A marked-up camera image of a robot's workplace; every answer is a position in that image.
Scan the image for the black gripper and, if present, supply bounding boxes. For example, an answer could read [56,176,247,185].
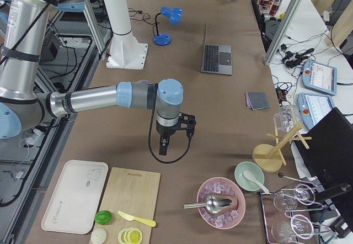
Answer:
[156,122,178,156]

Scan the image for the grey laptop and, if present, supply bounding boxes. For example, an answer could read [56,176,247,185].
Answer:
[200,22,233,76]

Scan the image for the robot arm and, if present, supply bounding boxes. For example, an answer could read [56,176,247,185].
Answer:
[1,0,183,155]

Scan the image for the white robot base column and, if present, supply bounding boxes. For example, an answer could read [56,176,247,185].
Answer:
[104,0,148,70]

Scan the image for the wooden cutting board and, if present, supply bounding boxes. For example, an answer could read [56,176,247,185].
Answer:
[94,167,161,244]

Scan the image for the pink bowl with ice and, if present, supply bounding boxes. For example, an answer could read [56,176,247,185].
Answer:
[197,177,245,230]

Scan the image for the metal ice scoop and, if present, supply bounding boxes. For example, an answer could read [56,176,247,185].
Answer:
[183,194,238,215]

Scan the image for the yellow plastic knife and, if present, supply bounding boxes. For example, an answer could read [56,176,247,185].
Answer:
[117,210,157,227]

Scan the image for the white ceramic spoon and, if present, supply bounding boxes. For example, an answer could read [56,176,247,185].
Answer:
[243,170,270,194]

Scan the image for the green bowl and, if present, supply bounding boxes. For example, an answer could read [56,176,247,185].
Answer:
[234,161,265,192]

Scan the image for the green lime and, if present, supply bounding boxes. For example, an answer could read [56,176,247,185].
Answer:
[94,210,113,225]

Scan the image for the lemon slices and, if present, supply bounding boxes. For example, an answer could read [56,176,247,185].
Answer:
[117,227,143,244]

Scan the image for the grey folded cloth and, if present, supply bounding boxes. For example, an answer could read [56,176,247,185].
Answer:
[245,92,270,110]

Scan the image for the wooden mug tree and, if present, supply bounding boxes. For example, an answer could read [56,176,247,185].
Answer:
[252,123,312,173]

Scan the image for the white plastic tray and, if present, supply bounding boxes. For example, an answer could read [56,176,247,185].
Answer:
[41,160,109,235]

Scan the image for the halved white onion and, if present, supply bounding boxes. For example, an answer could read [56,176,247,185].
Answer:
[90,228,107,244]

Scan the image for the blue desk lamp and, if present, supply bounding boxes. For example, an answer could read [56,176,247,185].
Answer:
[153,6,184,46]

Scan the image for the clear glass mug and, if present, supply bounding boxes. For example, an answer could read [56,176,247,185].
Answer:
[274,105,302,132]

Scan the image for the wine glass rack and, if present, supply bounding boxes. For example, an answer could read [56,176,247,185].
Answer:
[260,172,338,243]

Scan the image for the upper wine glass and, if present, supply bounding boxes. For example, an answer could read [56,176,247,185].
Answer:
[273,184,315,211]

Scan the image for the lower teach pendant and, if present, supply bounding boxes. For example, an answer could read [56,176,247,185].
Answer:
[297,93,335,130]

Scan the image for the teach pendant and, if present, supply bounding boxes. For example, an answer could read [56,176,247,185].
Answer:
[302,60,338,96]
[297,93,335,130]

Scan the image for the lower wine glass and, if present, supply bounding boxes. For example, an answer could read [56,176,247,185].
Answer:
[271,214,314,243]

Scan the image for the upper teach pendant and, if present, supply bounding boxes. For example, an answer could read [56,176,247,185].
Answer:
[302,60,338,96]

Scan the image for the black monitor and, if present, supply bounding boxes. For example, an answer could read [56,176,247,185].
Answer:
[291,107,353,203]

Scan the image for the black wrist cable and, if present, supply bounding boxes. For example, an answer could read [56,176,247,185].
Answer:
[148,111,192,164]

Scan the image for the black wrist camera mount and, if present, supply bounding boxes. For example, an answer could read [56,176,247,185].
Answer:
[176,113,196,140]

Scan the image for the aluminium frame post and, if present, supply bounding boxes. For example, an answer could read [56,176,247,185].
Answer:
[264,0,302,66]

